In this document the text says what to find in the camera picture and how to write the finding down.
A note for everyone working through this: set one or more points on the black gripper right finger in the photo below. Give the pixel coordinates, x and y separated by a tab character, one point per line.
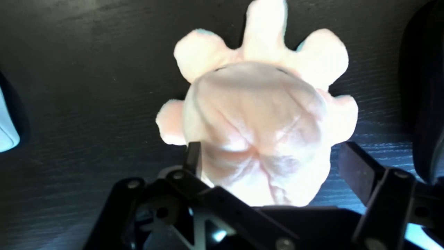
389	199

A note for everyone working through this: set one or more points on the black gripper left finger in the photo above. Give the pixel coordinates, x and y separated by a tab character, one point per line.
217	203

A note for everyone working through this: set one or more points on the pink octopus plush toy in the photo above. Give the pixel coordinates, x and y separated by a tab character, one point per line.
259	130

